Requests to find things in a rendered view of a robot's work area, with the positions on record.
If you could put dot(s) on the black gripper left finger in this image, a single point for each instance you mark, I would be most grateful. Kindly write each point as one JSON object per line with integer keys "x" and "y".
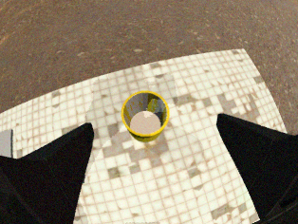
{"x": 48, "y": 181}

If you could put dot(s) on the yellow mug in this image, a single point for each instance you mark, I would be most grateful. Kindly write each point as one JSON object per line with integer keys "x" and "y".
{"x": 145, "y": 114}

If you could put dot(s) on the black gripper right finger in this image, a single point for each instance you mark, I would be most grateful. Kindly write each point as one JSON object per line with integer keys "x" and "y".
{"x": 267, "y": 160}

